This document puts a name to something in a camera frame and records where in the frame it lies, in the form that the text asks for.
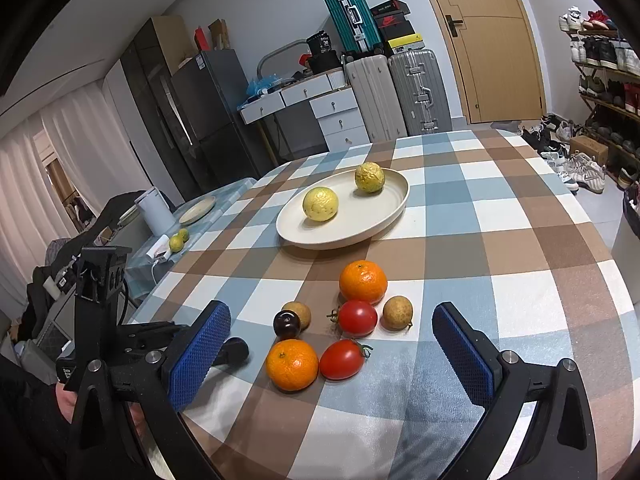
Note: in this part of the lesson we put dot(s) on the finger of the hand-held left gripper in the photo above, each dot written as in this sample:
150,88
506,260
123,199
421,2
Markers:
235,352
150,332

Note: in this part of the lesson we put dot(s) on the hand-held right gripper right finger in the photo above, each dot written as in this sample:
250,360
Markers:
462,355

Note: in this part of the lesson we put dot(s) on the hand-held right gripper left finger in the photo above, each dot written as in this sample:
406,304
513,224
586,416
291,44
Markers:
200,355

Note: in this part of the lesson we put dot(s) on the dark purple plum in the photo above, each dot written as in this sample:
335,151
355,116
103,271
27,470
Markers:
286,325

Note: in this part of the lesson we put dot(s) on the orange mandarin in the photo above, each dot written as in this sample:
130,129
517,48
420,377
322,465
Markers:
362,282
292,365

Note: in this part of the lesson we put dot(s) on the oval red tomato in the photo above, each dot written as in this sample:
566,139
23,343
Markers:
342,360

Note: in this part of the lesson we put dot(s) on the round red tomato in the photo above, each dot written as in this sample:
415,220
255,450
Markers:
357,319

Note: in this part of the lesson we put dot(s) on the cream round plate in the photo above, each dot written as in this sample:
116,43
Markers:
345,225

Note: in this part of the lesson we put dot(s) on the person's left forearm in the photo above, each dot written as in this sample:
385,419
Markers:
25,410

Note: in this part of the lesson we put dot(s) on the green lime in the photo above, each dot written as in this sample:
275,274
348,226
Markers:
185,234
176,243

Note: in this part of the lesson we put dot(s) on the white kettle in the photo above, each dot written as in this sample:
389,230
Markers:
154,212

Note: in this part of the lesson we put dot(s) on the small beige plate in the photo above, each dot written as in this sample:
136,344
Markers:
197,211

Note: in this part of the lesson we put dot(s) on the checked brown blue tablecloth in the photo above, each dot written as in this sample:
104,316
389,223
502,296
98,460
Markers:
450,240

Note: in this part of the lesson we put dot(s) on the white curtain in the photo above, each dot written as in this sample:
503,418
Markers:
75,160

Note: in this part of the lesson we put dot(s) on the dark tall cabinet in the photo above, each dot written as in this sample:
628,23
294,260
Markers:
145,110

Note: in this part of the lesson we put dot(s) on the large yellow-green apple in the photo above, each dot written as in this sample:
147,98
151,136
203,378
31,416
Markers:
320,203

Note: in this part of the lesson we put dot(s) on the grey refrigerator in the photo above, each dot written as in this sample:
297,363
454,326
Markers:
215,110

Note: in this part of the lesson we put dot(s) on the small yellow-green melon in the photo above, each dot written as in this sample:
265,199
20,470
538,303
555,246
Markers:
369,177

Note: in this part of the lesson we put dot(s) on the pile of shoes on floor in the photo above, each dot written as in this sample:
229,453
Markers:
575,167

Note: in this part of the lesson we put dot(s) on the small cardboard box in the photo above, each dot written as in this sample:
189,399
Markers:
590,149

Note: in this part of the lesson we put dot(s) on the blue plastic bag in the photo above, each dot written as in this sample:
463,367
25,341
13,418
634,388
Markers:
262,85

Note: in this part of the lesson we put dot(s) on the white desk with drawers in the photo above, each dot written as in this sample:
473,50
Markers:
340,115

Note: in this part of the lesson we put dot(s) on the grey suitcase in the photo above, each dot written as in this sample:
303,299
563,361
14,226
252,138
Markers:
417,90

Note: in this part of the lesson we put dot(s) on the beige suitcase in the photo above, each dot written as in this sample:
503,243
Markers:
372,100

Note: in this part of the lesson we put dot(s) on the wooden shoe rack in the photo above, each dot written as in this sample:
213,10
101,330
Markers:
607,105

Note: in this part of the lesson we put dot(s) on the wooden door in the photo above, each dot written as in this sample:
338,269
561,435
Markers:
490,60

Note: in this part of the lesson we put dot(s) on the black bag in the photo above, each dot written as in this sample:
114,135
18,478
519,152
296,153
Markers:
322,52

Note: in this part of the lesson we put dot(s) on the black yellow shoe box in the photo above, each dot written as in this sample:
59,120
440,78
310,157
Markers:
402,37

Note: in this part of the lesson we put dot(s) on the rows of shoes on rack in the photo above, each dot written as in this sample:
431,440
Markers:
600,52

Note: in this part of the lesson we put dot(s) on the teal suitcase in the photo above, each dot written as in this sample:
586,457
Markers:
350,15

